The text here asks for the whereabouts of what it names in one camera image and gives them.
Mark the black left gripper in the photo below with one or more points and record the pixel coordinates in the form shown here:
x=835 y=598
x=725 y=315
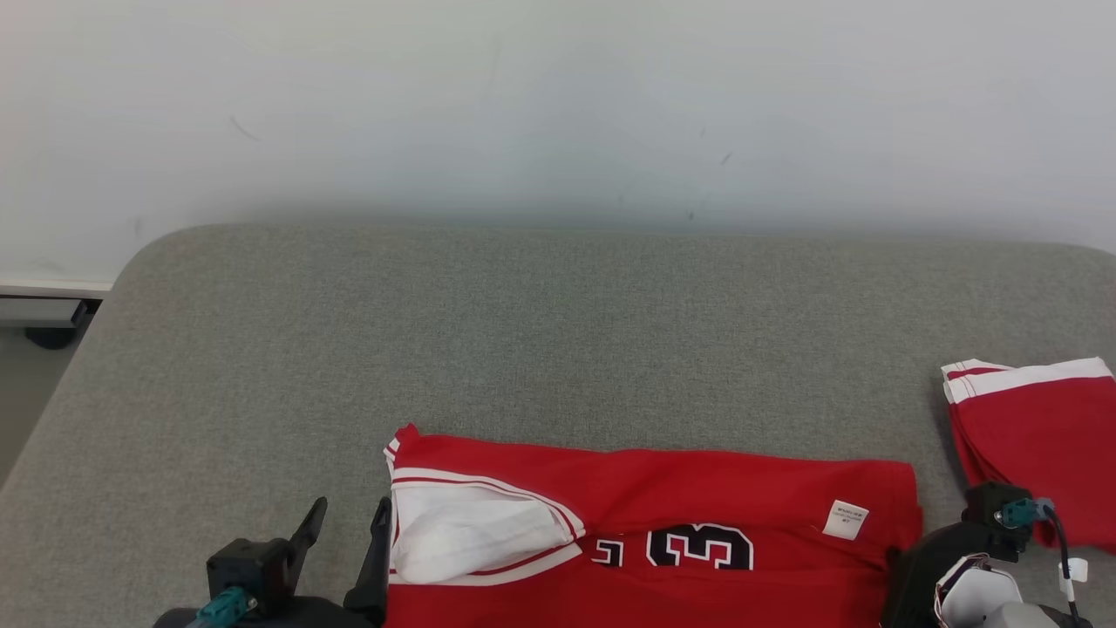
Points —
x=296 y=615

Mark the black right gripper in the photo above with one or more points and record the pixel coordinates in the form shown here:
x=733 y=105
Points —
x=911 y=576

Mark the red shorts with white stripe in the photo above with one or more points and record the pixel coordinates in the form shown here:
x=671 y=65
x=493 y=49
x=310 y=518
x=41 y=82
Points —
x=1037 y=445

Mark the red basketball jersey number 23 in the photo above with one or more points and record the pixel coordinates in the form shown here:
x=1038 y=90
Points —
x=697 y=488

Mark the black round foot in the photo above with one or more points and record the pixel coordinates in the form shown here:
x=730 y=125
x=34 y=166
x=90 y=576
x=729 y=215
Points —
x=52 y=338

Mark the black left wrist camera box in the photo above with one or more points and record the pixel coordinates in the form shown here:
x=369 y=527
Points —
x=248 y=563

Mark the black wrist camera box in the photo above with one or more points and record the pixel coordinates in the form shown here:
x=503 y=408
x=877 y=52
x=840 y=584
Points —
x=248 y=563
x=990 y=510

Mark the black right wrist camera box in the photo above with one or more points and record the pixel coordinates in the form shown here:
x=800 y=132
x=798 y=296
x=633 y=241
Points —
x=990 y=510

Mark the teal right camera connector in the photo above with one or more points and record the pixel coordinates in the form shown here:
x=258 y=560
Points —
x=1018 y=513

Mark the teal camera connector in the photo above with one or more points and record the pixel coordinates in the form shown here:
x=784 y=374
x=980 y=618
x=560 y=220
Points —
x=1018 y=513
x=225 y=608

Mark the teal left camera connector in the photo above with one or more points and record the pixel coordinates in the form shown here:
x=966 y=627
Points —
x=225 y=608

